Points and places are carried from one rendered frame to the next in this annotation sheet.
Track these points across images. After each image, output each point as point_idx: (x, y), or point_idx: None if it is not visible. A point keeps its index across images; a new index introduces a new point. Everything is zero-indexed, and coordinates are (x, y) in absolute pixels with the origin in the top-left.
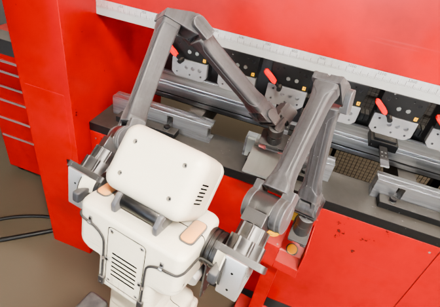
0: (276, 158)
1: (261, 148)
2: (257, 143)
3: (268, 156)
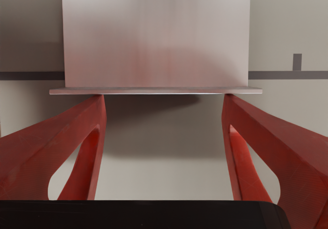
0: (220, 159)
1: (76, 101)
2: (20, 33)
3: (157, 175)
